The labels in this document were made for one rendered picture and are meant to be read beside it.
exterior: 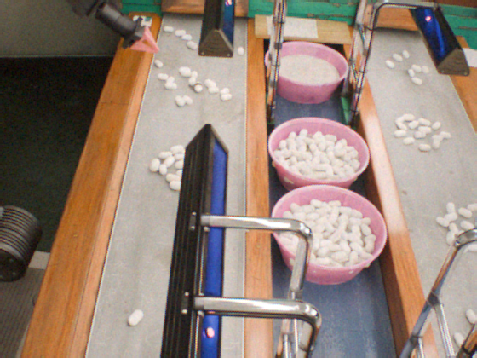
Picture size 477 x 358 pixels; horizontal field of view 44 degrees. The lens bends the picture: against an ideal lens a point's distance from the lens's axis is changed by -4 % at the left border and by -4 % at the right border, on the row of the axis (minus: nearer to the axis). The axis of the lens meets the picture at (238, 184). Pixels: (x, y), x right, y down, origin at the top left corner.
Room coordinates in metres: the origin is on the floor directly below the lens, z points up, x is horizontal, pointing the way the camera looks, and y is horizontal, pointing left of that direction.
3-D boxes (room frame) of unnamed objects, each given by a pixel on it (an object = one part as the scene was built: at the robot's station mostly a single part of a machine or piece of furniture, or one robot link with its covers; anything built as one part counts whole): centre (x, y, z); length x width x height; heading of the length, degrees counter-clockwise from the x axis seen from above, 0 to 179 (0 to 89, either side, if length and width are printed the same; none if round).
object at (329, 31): (1.93, -0.17, 0.77); 0.33 x 0.15 x 0.01; 92
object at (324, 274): (0.99, -0.21, 0.72); 0.27 x 0.27 x 0.10
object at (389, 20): (2.00, -0.51, 0.83); 0.30 x 0.06 x 0.07; 92
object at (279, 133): (1.27, -0.20, 0.72); 0.27 x 0.27 x 0.10
